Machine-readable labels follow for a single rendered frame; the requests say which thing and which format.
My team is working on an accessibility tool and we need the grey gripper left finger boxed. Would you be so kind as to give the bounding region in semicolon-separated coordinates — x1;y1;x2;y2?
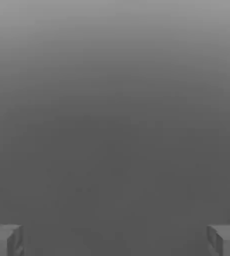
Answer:
0;224;25;256

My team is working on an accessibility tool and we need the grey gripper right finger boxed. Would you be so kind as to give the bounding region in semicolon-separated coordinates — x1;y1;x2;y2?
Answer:
206;224;230;256

